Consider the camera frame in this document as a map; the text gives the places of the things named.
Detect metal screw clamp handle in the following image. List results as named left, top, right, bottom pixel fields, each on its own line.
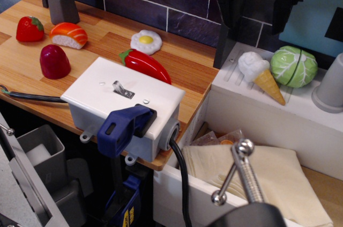
left=211, top=138, right=265, bottom=206

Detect toy fried egg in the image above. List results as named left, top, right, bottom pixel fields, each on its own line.
left=130, top=30, right=162, bottom=55

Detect grey plastic cup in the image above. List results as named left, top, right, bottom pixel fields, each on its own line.
left=311, top=53, right=342, bottom=113

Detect black cable left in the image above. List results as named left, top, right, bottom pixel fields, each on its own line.
left=0, top=85, right=68, bottom=104

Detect red toy chili pepper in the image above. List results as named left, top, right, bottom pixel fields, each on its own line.
left=119, top=49, right=172, bottom=85

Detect red toy strawberry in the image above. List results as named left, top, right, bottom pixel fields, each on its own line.
left=16, top=16, right=44, bottom=42

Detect plastic snack bags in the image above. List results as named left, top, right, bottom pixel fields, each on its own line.
left=190, top=129, right=243, bottom=146

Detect grey toy salt shaker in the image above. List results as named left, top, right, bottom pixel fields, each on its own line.
left=48, top=0, right=80, bottom=25

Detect clear light switch toggle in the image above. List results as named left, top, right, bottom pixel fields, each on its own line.
left=113, top=80, right=130, bottom=98

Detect teal box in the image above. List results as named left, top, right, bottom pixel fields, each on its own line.
left=279, top=0, right=342, bottom=57

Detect dark red toy half-egg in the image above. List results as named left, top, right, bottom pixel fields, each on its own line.
left=40, top=45, right=71, bottom=79

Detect white drawer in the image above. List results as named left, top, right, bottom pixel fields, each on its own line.
left=153, top=43, right=342, bottom=226

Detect white switch box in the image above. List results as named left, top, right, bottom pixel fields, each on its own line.
left=61, top=57, right=185, bottom=162

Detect cream folded cloth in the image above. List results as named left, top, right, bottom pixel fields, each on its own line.
left=181, top=145, right=334, bottom=227

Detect green toy cabbage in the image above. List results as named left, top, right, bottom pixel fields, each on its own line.
left=270, top=46, right=318, bottom=88

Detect dark grey post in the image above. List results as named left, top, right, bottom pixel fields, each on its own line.
left=213, top=23, right=236, bottom=69

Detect grey metal bin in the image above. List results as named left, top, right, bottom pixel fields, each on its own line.
left=18, top=125, right=87, bottom=226

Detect toy ice cream cone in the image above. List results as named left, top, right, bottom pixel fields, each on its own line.
left=238, top=52, right=286, bottom=106

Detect toy salmon sushi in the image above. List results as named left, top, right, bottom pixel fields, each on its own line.
left=49, top=22, right=88, bottom=49

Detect black power cable right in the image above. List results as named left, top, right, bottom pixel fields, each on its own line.
left=168, top=138, right=192, bottom=227

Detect blue bar clamp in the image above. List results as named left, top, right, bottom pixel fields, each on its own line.
left=97, top=104, right=157, bottom=226

